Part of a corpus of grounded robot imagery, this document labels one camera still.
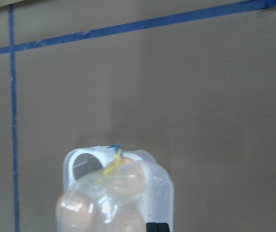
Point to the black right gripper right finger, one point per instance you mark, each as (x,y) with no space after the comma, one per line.
(163,227)

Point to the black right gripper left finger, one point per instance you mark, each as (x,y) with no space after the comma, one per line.
(151,227)

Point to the clear plastic egg box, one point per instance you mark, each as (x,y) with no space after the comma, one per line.
(106,189)

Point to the brown egg front right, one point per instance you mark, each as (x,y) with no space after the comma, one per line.
(126,218)

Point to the brown egg rear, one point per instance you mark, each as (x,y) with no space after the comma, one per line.
(125,176)

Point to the blue tape line lengthwise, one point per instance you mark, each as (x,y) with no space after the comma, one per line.
(13,120)

